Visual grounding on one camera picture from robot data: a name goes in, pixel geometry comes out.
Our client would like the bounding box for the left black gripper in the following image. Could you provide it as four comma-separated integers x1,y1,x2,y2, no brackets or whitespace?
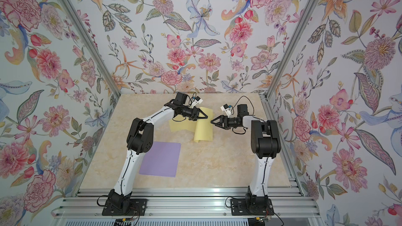
178,105,206,122

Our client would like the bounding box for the purple paper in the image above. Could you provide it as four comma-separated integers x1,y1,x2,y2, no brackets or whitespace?
139,141,181,177

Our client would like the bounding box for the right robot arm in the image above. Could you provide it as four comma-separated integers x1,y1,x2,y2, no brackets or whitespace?
210,104,282,216

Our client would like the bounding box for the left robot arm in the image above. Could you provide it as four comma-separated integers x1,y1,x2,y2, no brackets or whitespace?
104,93,212,215

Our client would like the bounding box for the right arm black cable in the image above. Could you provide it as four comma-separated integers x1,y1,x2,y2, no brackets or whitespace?
230,95,255,136

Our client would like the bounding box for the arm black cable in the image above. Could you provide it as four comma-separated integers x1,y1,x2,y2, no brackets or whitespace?
230,95,255,136
171,93,202,123

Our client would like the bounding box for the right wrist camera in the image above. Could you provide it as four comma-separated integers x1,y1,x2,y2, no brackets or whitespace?
220,104,233,117

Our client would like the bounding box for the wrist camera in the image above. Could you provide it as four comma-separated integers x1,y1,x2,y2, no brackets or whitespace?
190,96,203,108
220,104,233,117

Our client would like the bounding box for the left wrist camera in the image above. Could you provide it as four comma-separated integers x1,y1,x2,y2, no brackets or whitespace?
190,96,203,108

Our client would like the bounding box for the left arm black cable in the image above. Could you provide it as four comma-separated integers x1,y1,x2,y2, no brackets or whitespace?
171,93,202,123

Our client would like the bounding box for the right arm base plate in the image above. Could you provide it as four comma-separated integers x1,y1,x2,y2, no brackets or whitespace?
229,198,275,217

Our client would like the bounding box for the aluminium front rail frame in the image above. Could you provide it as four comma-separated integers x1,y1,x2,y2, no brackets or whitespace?
51,186,324,226

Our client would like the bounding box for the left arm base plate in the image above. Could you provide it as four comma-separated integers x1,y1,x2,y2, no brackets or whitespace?
102,199,148,217

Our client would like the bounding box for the left aluminium corner post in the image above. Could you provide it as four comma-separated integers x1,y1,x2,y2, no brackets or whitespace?
60,0,121,99

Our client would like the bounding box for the aluminium corner post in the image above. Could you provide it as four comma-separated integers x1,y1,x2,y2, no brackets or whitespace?
60,0,121,99
264,0,319,101

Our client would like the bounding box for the right aluminium corner post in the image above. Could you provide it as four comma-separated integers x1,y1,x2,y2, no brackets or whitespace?
264,0,319,101

